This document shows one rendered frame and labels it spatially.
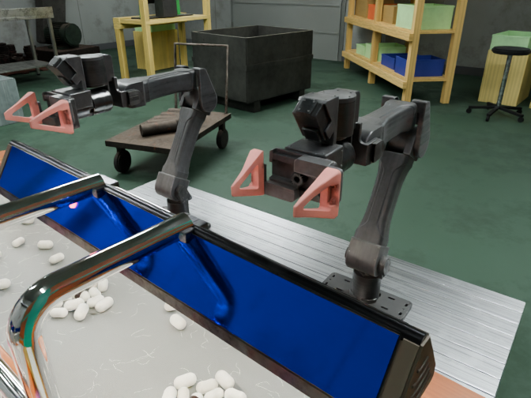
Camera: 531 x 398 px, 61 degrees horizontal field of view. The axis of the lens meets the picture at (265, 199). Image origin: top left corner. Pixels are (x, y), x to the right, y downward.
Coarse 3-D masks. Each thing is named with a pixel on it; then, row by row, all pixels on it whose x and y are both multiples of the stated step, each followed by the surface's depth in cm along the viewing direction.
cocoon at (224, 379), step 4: (220, 372) 71; (224, 372) 71; (216, 376) 71; (220, 376) 71; (224, 376) 70; (228, 376) 71; (220, 380) 70; (224, 380) 70; (228, 380) 70; (232, 380) 70; (220, 384) 70; (224, 384) 70; (228, 384) 70; (232, 384) 70; (224, 388) 70; (228, 388) 70
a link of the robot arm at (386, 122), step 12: (384, 96) 91; (396, 96) 90; (384, 108) 84; (396, 108) 84; (408, 108) 85; (420, 108) 87; (360, 120) 77; (372, 120) 77; (384, 120) 78; (396, 120) 82; (408, 120) 86; (420, 120) 88; (372, 132) 71; (384, 132) 77; (396, 132) 84; (420, 132) 89; (420, 144) 90; (420, 156) 93
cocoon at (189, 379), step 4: (180, 376) 71; (184, 376) 70; (188, 376) 71; (192, 376) 71; (176, 380) 70; (180, 380) 70; (184, 380) 70; (188, 380) 70; (192, 380) 70; (196, 380) 71; (176, 384) 70; (180, 384) 70; (184, 384) 70; (188, 384) 70; (192, 384) 70; (176, 388) 70
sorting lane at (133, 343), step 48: (0, 240) 111; (0, 336) 81; (48, 336) 81; (96, 336) 81; (144, 336) 81; (192, 336) 81; (96, 384) 72; (144, 384) 72; (240, 384) 72; (288, 384) 72
